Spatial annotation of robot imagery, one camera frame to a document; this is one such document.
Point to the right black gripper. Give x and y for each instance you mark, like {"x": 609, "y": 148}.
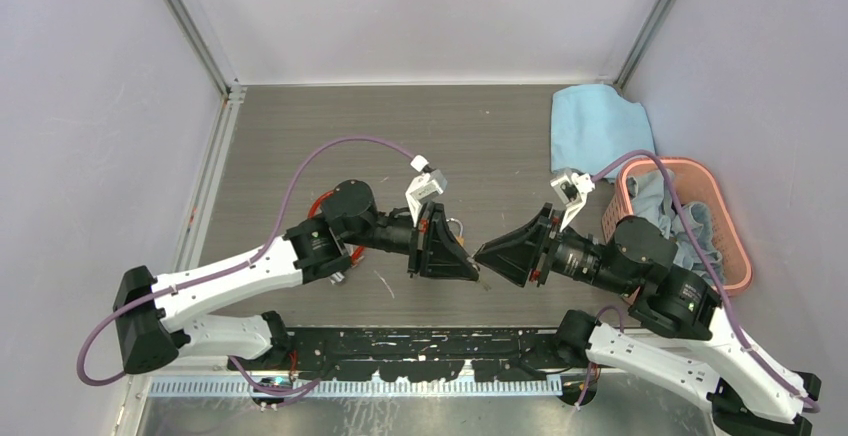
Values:
{"x": 531, "y": 244}

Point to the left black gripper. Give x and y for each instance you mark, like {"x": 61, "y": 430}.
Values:
{"x": 434, "y": 249}

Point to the brass padlock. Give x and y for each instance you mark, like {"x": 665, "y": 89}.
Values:
{"x": 456, "y": 230}

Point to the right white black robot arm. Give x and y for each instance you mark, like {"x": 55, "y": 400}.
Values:
{"x": 688, "y": 345}

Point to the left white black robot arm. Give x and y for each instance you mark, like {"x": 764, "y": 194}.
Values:
{"x": 165, "y": 317}

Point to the grey-blue cloth in basket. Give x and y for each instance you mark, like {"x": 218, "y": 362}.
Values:
{"x": 692, "y": 226}

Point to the light blue cloth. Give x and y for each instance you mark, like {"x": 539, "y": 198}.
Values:
{"x": 591, "y": 126}

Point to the pink plastic basket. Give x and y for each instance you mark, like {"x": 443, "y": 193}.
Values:
{"x": 692, "y": 182}

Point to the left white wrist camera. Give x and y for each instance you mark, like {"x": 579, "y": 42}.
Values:
{"x": 424, "y": 188}

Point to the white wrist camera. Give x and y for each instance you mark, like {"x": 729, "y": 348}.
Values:
{"x": 573, "y": 188}
{"x": 424, "y": 188}

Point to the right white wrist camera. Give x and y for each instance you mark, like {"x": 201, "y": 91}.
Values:
{"x": 573, "y": 188}

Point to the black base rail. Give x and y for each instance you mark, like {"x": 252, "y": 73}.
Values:
{"x": 419, "y": 354}

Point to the white slotted cable duct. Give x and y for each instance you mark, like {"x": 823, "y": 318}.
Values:
{"x": 464, "y": 386}

